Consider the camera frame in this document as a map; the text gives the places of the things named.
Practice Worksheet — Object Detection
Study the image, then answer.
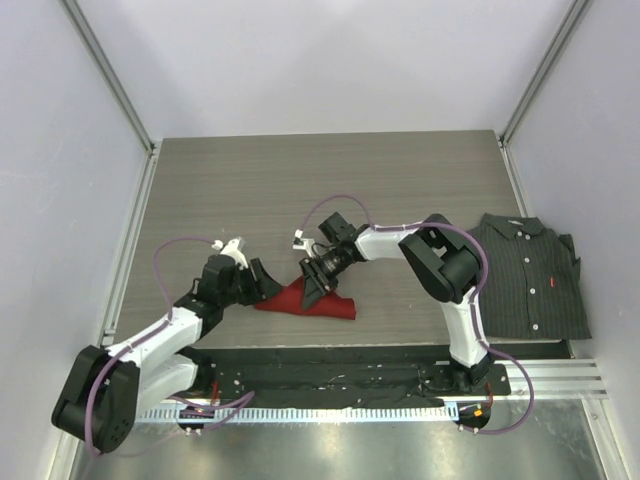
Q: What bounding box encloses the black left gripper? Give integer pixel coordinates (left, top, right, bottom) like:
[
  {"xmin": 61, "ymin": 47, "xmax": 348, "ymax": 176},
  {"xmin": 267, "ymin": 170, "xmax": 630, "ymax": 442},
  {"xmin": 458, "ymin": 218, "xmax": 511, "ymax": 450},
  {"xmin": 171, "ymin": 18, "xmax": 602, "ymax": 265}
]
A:
[{"xmin": 219, "ymin": 258, "xmax": 281, "ymax": 308}]

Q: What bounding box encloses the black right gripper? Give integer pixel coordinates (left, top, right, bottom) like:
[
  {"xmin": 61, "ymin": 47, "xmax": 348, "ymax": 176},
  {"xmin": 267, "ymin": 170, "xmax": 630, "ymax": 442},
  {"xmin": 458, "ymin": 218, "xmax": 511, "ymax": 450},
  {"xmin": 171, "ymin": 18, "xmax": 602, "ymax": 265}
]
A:
[{"xmin": 300, "ymin": 247, "xmax": 349, "ymax": 312}]

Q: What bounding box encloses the red cloth napkin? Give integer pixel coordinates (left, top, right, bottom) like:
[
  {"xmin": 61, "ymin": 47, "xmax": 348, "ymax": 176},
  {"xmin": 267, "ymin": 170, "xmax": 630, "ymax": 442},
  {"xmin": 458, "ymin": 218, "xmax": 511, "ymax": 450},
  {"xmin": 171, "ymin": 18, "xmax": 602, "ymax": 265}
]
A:
[{"xmin": 254, "ymin": 277, "xmax": 357, "ymax": 320}]

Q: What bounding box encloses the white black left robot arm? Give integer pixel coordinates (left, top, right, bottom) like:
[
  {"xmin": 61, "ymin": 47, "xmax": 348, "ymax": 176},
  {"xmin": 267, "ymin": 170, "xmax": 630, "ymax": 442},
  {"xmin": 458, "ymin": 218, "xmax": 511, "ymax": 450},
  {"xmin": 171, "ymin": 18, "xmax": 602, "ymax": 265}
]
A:
[{"xmin": 51, "ymin": 255, "xmax": 283, "ymax": 453}]

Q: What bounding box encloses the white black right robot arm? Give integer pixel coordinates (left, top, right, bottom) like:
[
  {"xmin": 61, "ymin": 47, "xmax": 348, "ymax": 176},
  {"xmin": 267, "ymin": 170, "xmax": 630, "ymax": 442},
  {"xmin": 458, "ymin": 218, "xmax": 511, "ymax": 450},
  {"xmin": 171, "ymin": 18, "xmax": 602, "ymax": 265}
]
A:
[{"xmin": 293, "ymin": 213, "xmax": 493, "ymax": 395}]

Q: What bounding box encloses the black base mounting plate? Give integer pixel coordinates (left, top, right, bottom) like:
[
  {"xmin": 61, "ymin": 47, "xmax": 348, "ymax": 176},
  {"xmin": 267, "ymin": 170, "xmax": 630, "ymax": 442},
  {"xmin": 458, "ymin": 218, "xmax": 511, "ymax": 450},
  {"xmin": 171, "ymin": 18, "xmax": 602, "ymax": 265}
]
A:
[{"xmin": 94, "ymin": 341, "xmax": 574, "ymax": 409}]

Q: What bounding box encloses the dark striped button shirt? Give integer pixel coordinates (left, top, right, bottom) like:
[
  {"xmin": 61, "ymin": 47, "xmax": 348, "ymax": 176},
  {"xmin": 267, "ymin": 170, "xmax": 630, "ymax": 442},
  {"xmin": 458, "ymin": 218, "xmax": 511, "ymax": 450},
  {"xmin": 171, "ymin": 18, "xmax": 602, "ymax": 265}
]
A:
[{"xmin": 470, "ymin": 213, "xmax": 591, "ymax": 340}]

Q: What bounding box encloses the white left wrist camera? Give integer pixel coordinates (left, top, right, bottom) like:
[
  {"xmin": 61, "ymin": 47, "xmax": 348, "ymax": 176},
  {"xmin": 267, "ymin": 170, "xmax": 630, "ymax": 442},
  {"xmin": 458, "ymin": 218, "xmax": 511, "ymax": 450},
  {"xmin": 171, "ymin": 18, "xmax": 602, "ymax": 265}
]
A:
[{"xmin": 211, "ymin": 237, "xmax": 249, "ymax": 269}]

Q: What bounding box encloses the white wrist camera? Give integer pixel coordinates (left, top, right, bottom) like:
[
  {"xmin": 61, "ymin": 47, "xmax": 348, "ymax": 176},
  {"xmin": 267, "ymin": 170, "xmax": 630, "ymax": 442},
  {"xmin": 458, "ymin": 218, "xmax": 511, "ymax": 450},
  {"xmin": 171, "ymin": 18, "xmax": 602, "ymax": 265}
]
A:
[
  {"xmin": 211, "ymin": 237, "xmax": 249, "ymax": 269},
  {"xmin": 292, "ymin": 229, "xmax": 315, "ymax": 256}
]

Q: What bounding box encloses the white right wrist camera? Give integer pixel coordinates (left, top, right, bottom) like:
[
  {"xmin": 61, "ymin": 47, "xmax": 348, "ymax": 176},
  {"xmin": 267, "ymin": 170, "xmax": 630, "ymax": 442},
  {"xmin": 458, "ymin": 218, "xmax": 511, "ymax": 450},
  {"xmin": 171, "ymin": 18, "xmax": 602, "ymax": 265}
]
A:
[{"xmin": 292, "ymin": 229, "xmax": 315, "ymax": 256}]

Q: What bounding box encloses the white slotted cable duct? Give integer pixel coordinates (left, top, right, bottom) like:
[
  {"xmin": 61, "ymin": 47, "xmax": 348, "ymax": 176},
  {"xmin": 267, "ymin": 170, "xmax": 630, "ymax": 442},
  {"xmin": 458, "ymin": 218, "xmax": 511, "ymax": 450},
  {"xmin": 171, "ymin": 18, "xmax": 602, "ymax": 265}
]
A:
[{"xmin": 137, "ymin": 402, "xmax": 459, "ymax": 425}]

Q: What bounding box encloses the left aluminium frame post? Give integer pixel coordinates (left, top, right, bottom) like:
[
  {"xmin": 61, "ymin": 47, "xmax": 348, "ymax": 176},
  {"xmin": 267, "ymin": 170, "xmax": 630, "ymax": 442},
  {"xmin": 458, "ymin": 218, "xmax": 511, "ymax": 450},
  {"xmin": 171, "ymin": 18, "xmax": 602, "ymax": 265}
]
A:
[{"xmin": 58, "ymin": 0, "xmax": 156, "ymax": 154}]

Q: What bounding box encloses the aluminium frame post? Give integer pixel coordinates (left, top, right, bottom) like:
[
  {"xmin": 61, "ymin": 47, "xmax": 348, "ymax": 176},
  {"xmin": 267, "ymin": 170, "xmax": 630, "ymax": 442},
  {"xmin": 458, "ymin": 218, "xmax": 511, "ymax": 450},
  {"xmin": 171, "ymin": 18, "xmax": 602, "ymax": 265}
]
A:
[
  {"xmin": 58, "ymin": 0, "xmax": 156, "ymax": 154},
  {"xmin": 498, "ymin": 0, "xmax": 596, "ymax": 146}
]

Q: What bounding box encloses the aluminium front rail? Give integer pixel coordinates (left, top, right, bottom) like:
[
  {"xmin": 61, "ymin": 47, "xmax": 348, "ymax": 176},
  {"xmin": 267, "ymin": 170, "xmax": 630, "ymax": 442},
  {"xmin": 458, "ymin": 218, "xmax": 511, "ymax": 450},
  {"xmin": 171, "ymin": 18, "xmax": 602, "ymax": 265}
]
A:
[{"xmin": 62, "ymin": 358, "xmax": 609, "ymax": 404}]

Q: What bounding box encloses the right aluminium frame post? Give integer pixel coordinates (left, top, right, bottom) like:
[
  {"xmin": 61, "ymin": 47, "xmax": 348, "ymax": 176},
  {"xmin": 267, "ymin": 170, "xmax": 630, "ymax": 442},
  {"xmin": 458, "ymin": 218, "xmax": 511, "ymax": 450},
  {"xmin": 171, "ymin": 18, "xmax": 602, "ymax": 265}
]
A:
[{"xmin": 498, "ymin": 0, "xmax": 596, "ymax": 146}]

